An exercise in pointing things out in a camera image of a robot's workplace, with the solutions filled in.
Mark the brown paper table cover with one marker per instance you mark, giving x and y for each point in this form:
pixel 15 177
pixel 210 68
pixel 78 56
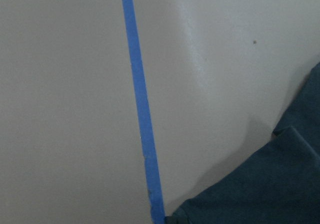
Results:
pixel 219 75

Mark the black printed t-shirt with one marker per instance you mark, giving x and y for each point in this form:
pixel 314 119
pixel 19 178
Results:
pixel 279 183

